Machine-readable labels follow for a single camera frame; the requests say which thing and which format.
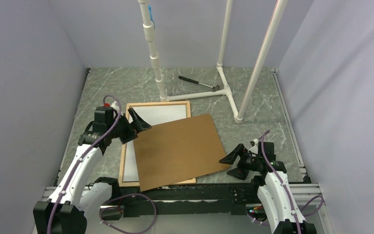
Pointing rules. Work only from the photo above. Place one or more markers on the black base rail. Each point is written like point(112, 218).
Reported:
point(138, 205)

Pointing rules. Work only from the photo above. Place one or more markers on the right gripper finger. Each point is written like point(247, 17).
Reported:
point(238, 173)
point(231, 157)

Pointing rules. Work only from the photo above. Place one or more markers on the black handled hammer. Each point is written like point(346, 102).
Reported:
point(213, 88)

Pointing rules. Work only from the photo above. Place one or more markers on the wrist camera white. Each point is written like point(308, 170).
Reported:
point(254, 146)
point(116, 105)

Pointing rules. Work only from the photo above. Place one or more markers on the white PVC pipe stand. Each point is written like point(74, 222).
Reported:
point(238, 113)

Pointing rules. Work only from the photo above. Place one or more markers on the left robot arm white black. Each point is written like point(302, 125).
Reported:
point(68, 208)

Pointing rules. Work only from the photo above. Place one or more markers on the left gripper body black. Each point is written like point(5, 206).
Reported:
point(122, 128)

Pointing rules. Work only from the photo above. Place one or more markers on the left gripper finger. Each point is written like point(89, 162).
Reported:
point(127, 137)
point(138, 124)

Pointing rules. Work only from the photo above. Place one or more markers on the aluminium extrusion rail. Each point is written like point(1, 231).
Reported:
point(306, 190)

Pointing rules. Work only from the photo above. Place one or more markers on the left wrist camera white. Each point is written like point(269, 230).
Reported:
point(116, 105)

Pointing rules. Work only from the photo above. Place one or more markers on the glossy landscape photo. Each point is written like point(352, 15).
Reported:
point(153, 115)

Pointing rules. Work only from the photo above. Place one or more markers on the wooden picture frame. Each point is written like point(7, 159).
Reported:
point(132, 184)

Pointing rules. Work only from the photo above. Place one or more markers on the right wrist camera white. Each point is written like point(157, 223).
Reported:
point(254, 146)

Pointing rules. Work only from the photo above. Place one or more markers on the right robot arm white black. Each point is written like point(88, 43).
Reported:
point(278, 207)

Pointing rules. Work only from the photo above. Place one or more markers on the brown backing board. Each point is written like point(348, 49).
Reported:
point(177, 151)

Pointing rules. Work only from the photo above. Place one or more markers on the blue clip on pipe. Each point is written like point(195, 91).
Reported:
point(151, 16)

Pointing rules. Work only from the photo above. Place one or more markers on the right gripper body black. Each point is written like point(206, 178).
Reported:
point(248, 162)

